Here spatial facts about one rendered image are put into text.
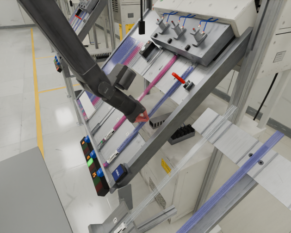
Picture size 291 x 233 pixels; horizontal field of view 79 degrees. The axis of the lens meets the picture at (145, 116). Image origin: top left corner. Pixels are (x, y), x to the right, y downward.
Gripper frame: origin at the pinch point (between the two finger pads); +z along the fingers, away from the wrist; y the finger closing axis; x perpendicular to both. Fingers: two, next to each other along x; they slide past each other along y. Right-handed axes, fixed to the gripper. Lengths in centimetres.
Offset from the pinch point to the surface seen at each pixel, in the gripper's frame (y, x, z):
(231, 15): -6.1, -41.9, -6.6
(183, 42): 6.0, -30.1, -4.8
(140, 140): -4.3, 7.4, 1.2
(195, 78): -4.5, -22.3, 1.3
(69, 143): 106, 85, 43
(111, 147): 5.2, 19.4, 1.0
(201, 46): -2.5, -30.9, -4.7
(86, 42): 461, 1, 100
